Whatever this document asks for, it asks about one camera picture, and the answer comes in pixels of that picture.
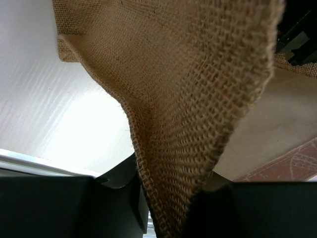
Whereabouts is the brown burlap canvas bag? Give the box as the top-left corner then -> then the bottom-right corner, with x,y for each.
53,0 -> 317,238

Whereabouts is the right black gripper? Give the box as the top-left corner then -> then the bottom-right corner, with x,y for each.
275,0 -> 317,66

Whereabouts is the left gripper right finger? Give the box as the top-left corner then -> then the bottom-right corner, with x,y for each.
182,173 -> 317,238

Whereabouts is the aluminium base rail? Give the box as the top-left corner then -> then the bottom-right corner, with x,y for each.
0,149 -> 101,178

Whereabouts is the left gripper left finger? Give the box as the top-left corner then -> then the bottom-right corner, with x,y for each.
0,155 -> 149,238

